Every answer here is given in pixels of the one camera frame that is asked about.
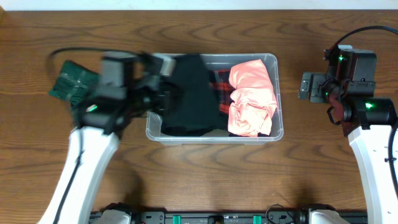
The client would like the dark navy garment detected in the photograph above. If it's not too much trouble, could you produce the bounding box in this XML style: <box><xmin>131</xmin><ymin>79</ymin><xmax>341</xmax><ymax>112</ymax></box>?
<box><xmin>228</xmin><ymin>133</ymin><xmax>270</xmax><ymax>138</ymax></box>

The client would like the black garment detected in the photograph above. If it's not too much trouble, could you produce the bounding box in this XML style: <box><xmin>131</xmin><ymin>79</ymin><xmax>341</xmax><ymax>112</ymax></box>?
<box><xmin>161</xmin><ymin>121</ymin><xmax>227</xmax><ymax>137</ymax></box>
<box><xmin>162</xmin><ymin>54</ymin><xmax>223</xmax><ymax>125</ymax></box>

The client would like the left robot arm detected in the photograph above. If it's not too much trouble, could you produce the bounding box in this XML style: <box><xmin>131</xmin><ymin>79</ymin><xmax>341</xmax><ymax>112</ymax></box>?
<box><xmin>39</xmin><ymin>49</ymin><xmax>176</xmax><ymax>223</ymax></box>

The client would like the clear plastic storage bin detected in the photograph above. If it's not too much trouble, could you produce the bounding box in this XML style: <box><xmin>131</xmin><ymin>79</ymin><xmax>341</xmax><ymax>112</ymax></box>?
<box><xmin>145</xmin><ymin>53</ymin><xmax>284</xmax><ymax>146</ymax></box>

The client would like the dark green garment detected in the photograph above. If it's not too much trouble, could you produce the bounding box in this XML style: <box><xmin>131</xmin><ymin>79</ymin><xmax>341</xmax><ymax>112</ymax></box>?
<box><xmin>48</xmin><ymin>60</ymin><xmax>100</xmax><ymax>106</ymax></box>

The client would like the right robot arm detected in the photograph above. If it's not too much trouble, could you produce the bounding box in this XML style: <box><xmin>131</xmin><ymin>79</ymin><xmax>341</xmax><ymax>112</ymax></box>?
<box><xmin>298</xmin><ymin>46</ymin><xmax>397</xmax><ymax>223</ymax></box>

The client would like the pink garment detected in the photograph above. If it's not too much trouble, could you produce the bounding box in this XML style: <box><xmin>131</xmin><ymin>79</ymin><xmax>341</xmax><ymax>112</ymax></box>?
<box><xmin>228</xmin><ymin>59</ymin><xmax>278</xmax><ymax>135</ymax></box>

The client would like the red plaid shirt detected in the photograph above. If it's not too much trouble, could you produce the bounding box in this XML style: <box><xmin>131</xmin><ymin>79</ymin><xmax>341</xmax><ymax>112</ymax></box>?
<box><xmin>210</xmin><ymin>70</ymin><xmax>235</xmax><ymax>114</ymax></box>

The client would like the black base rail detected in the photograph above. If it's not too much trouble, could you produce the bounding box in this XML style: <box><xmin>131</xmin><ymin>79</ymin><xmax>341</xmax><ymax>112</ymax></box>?
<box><xmin>89</xmin><ymin>203</ymin><xmax>368</xmax><ymax>224</ymax></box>

